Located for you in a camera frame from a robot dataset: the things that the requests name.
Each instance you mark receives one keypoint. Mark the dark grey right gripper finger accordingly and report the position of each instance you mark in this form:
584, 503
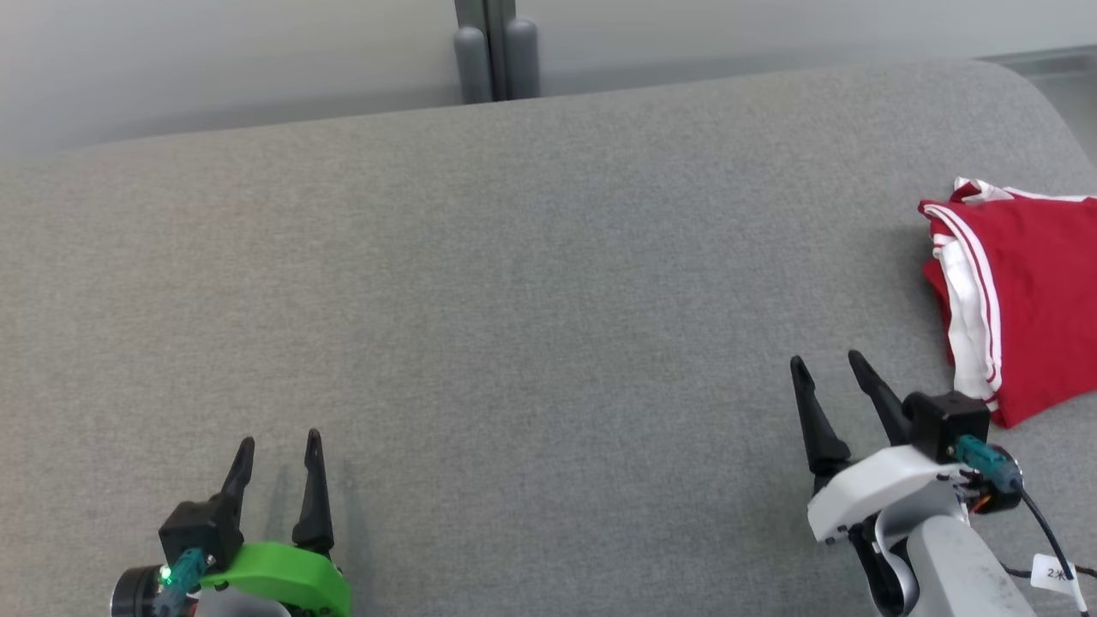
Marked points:
887, 403
818, 428

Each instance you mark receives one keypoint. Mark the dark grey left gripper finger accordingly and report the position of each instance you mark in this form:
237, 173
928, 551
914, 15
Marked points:
237, 480
314, 506

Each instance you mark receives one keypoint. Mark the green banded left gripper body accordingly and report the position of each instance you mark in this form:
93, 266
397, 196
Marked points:
291, 578

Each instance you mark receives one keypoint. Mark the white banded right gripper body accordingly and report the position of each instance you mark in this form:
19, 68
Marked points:
883, 488

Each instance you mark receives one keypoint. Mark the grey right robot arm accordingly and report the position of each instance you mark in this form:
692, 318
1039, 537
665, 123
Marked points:
960, 574

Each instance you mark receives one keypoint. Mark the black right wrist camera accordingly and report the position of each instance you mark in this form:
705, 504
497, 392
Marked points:
947, 420

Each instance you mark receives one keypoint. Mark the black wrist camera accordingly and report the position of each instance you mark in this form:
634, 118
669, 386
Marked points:
947, 420
197, 531

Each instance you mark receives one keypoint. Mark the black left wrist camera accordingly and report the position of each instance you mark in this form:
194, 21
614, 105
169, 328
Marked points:
197, 531

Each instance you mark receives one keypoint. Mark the grey metal post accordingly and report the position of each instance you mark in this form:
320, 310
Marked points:
497, 51

